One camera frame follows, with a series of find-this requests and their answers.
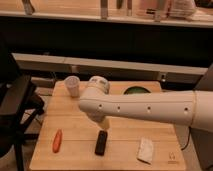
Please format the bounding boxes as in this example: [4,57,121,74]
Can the orange-red pepper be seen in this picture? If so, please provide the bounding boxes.
[52,129,62,153]

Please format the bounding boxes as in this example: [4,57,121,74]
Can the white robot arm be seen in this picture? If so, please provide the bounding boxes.
[78,76,213,132]

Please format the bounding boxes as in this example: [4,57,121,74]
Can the green ceramic bowl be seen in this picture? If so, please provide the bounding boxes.
[124,86,150,95]

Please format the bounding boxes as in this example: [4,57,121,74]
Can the black rectangular remote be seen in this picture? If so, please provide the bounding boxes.
[95,131,108,156]

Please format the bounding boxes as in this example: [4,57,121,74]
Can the white crumpled cloth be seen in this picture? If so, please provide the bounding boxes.
[137,138,154,164]

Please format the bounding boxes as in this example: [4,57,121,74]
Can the white paper cup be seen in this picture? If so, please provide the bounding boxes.
[64,76,80,98]

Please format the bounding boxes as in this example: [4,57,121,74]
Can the black chair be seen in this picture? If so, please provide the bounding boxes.
[0,54,44,171]

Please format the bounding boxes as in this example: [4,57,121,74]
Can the grey metal rail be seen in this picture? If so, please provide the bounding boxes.
[13,53,207,84]

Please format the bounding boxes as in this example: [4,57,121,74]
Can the black cable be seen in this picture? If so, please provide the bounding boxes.
[180,128,191,151]

